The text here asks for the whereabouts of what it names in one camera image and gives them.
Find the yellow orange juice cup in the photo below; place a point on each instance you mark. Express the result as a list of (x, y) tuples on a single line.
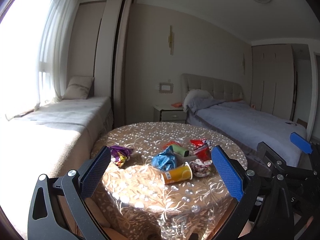
[(180, 173)]

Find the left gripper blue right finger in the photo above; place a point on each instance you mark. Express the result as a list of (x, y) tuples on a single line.
[(243, 185)]

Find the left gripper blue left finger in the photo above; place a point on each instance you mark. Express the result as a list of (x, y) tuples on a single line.
[(46, 219)]

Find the white bedside nightstand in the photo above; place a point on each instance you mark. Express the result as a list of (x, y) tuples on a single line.
[(169, 113)]

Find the orange label plastic bottle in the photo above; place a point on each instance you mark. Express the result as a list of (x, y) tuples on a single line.
[(171, 143)]

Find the clear plastic bag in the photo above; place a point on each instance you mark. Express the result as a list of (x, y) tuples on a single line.
[(200, 168)]

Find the framed wall switch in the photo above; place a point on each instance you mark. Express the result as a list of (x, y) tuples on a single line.
[(166, 87)]

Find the green cylindrical tube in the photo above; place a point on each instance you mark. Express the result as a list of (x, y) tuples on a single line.
[(180, 150)]

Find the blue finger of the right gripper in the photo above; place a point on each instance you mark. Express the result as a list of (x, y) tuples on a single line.
[(303, 184), (301, 142)]

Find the beige wardrobe doors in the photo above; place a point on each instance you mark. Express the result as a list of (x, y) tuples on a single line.
[(273, 79)]

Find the white sheer curtain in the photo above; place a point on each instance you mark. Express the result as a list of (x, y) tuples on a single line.
[(35, 36)]

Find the red snack bag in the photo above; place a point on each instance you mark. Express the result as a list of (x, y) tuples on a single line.
[(202, 149)]

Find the grey bed pillow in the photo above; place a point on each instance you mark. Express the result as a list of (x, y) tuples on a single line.
[(195, 94)]

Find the bed with blue duvet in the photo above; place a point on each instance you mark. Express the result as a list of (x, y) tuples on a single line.
[(249, 126)]

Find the beige tufted headboard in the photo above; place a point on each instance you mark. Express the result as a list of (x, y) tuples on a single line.
[(217, 88)]

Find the blue crumpled plastic bag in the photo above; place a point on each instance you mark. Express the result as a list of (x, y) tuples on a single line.
[(165, 160)]

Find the beige throw pillow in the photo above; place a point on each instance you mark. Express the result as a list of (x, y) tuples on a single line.
[(78, 88)]

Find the gold wall sconce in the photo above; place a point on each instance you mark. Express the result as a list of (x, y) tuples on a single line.
[(243, 63), (171, 40)]

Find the orange item on nightstand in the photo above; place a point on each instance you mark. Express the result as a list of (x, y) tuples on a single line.
[(177, 105)]

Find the purple snack wrapper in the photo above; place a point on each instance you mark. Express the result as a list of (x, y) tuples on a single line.
[(120, 154)]

